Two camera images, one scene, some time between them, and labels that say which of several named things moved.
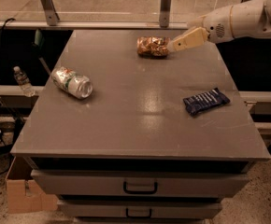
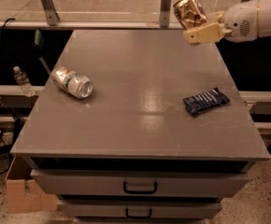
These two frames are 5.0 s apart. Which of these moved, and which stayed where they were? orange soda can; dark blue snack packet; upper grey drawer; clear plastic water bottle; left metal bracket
Moved: orange soda can
Stayed: left metal bracket; upper grey drawer; dark blue snack packet; clear plastic water bottle
